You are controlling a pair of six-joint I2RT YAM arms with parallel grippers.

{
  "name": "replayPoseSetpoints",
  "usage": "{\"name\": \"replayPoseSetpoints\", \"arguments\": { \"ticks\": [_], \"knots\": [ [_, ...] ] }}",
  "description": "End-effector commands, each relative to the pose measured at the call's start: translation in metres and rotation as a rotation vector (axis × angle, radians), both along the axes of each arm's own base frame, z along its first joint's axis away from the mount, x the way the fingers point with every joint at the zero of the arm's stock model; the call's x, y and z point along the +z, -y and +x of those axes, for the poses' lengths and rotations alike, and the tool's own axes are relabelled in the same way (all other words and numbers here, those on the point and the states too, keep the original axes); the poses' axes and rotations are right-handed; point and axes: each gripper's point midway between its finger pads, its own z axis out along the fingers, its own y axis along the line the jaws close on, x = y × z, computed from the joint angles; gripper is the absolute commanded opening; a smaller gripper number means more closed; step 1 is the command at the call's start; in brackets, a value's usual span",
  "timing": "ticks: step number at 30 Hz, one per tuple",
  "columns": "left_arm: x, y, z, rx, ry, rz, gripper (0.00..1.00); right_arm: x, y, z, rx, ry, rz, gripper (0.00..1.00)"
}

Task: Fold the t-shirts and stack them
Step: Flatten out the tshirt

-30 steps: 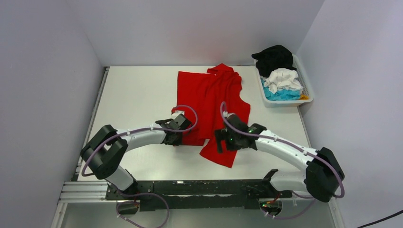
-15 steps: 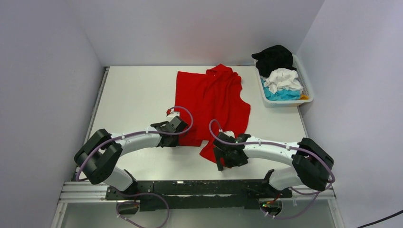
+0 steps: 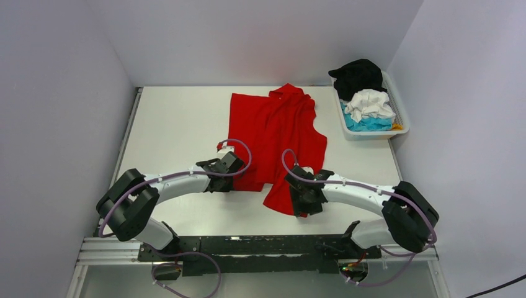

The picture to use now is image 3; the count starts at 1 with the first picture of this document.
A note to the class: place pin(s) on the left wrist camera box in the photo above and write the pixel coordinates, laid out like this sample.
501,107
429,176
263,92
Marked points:
222,148

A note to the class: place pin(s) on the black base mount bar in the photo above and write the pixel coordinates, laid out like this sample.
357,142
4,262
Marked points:
260,254

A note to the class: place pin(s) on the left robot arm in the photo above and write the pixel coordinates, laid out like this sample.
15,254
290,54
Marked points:
127,207

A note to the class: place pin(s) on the black t shirt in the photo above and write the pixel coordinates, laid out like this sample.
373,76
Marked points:
356,76

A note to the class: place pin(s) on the red t shirt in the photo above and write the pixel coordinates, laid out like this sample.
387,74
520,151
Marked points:
270,132

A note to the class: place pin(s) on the white t shirt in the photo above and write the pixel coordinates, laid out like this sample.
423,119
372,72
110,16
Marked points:
370,104

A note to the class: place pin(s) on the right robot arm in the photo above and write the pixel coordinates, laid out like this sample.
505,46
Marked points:
405,217

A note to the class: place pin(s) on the turquoise t shirt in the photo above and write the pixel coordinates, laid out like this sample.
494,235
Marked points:
370,124

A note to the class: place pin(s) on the white laundry basket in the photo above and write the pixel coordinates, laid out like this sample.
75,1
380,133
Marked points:
395,103

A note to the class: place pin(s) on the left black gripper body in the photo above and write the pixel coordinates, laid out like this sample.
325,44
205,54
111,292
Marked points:
228,185

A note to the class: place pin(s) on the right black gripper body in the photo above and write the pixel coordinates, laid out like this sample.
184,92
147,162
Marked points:
302,204

